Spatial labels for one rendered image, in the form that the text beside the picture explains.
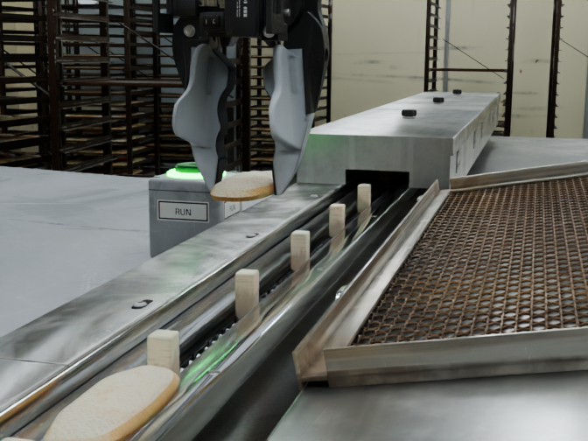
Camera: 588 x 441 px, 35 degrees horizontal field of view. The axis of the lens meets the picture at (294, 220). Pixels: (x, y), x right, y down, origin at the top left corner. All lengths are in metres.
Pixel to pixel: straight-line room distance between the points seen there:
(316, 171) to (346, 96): 6.68
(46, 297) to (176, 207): 0.16
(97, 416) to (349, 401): 0.12
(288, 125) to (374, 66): 7.12
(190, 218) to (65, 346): 0.38
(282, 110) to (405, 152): 0.50
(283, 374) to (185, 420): 0.17
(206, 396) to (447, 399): 0.13
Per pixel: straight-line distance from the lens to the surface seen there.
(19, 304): 0.73
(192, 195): 0.84
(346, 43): 7.73
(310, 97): 0.58
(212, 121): 0.59
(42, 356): 0.47
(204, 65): 0.58
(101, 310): 0.55
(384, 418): 0.31
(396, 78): 7.66
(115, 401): 0.42
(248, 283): 0.60
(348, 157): 1.05
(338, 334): 0.40
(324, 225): 0.87
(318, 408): 0.33
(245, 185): 0.57
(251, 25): 0.52
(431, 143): 1.03
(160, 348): 0.47
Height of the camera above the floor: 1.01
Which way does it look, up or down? 10 degrees down
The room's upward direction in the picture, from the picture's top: 1 degrees clockwise
